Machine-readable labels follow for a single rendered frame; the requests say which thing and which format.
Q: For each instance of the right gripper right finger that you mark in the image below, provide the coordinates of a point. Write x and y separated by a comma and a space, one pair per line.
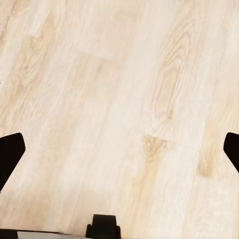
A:
231, 148

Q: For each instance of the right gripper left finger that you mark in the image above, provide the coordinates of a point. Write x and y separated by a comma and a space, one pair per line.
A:
12, 147

